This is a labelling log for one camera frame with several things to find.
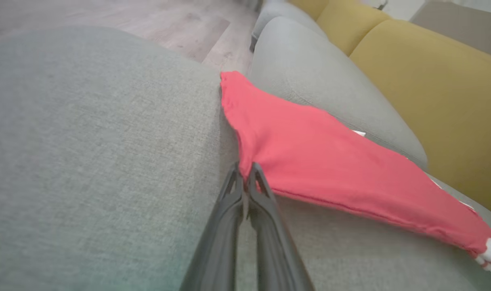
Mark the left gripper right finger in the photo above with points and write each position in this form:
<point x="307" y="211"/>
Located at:
<point x="273" y="250"/>

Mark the grey sofa seat cushion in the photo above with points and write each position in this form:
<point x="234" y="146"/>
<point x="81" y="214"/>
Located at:
<point x="310" y="68"/>
<point x="282" y="14"/>

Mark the yellow sofa back cushion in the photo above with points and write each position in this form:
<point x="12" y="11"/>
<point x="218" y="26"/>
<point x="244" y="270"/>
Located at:
<point x="308" y="6"/>
<point x="439" y="93"/>
<point x="350" y="24"/>

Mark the red white jersey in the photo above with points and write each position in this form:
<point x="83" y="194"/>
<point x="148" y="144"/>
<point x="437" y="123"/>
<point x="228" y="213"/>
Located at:
<point x="310" y="161"/>

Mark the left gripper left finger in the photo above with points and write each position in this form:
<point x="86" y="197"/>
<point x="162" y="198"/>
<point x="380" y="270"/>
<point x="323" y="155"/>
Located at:
<point x="217" y="250"/>

